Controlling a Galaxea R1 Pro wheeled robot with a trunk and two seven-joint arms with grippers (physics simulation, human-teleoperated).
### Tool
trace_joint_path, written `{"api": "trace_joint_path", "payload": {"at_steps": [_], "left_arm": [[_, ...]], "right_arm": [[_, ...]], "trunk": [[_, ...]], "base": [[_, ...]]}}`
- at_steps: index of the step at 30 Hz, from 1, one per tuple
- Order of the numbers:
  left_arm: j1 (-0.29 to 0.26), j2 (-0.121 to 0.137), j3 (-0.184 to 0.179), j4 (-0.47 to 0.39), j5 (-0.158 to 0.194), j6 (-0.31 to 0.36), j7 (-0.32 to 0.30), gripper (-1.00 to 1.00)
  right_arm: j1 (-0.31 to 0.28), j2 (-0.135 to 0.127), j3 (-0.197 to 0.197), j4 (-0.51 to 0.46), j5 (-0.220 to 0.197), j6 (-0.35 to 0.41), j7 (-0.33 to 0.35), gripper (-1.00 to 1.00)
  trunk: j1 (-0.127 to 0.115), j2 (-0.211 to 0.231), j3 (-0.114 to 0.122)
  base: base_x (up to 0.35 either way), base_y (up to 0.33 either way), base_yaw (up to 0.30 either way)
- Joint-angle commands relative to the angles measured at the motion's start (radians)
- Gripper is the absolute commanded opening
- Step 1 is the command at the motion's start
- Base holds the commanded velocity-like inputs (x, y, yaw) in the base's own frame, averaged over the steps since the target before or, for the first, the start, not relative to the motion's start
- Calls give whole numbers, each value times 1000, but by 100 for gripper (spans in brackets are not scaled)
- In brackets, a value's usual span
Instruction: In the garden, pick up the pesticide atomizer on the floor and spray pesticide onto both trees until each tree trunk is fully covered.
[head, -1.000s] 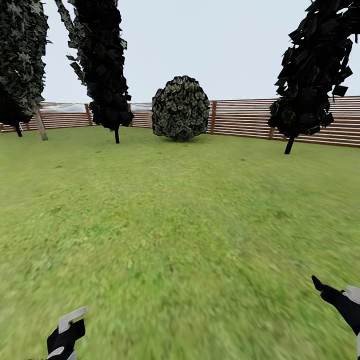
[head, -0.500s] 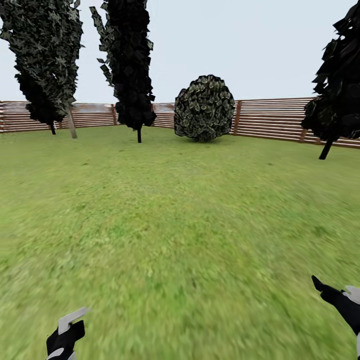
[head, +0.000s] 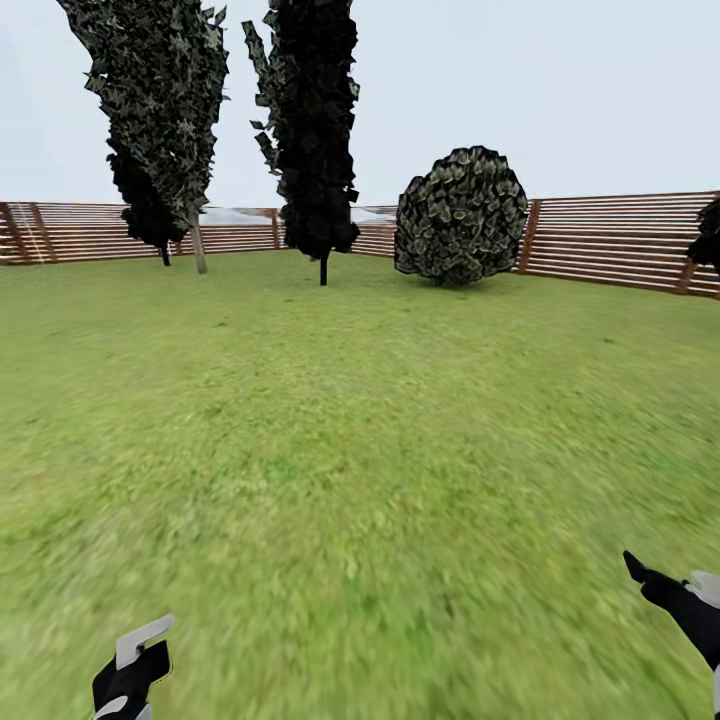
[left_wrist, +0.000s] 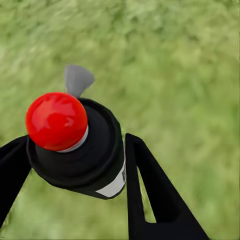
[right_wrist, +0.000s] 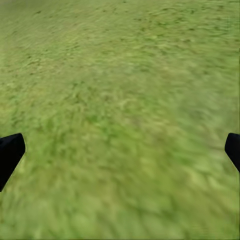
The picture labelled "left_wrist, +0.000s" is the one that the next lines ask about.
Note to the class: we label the pesticide atomizer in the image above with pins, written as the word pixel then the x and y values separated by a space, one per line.
pixel 76 143

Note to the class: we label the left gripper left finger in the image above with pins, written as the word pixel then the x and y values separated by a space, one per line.
pixel 14 169

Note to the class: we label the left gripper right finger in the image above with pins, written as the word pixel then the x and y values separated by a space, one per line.
pixel 174 219

